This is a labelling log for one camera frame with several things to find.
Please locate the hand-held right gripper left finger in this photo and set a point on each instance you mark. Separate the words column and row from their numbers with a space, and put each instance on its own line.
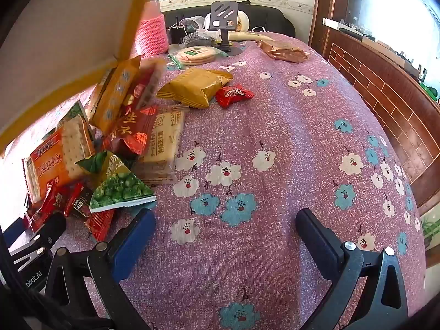
column 137, row 240

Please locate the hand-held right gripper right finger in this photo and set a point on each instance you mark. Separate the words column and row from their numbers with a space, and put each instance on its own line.
column 318, row 237

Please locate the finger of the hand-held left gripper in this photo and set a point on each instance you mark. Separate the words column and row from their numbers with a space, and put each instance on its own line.
column 51, row 228

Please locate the small dark red snack packet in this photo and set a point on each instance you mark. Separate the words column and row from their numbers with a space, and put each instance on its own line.
column 79, row 199

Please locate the red-orange snack packet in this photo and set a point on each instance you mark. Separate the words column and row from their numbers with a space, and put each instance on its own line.
column 99, row 223

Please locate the green pea snack packet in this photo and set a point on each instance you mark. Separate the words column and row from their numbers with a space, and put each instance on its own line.
column 74, row 111
column 117, row 185

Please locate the orange cracker packet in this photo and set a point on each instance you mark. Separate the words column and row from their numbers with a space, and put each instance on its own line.
column 51, row 161

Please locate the beige cracker packet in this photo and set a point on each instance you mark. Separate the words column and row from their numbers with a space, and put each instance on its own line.
column 163, row 144

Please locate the dark red gold-print snack packet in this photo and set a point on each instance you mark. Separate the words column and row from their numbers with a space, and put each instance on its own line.
column 132, row 132

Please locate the orange snack packet dark label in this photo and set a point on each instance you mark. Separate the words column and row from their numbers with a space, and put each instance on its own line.
column 113, row 92

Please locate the plain yellow snack packet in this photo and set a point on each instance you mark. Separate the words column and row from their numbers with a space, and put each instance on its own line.
column 192, row 87

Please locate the small red candy packet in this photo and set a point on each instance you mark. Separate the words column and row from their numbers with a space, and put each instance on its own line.
column 233, row 96

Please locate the yellow-edged cardboard box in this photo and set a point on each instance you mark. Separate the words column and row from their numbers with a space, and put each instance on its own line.
column 68, row 24

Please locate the purple floral tablecloth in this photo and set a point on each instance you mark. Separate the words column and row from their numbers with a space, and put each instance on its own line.
column 275, row 127

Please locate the brown wooden cabinet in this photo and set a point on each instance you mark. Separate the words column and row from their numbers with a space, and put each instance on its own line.
column 378, row 86

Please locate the brown snack packet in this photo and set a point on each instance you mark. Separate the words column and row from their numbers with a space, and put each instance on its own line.
column 283, row 52

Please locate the round rice cracker packet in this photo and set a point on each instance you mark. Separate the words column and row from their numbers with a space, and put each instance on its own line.
column 197, row 55

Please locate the pink knit-sleeved bottle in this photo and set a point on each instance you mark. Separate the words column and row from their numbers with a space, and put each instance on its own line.
column 151, row 31

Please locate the small black device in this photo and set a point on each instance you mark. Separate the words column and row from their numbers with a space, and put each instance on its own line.
column 175, row 32

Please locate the cream elongated packet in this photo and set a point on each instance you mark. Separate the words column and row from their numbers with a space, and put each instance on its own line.
column 247, row 36

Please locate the clear plastic cup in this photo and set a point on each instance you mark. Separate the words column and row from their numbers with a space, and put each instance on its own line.
column 192, row 24

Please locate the black sofa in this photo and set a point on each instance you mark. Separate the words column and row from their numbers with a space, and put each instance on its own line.
column 268, row 17

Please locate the white tape roll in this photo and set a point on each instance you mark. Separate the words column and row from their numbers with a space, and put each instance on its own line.
column 244, row 20

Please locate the black phone stand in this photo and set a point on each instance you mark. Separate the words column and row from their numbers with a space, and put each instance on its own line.
column 223, row 13

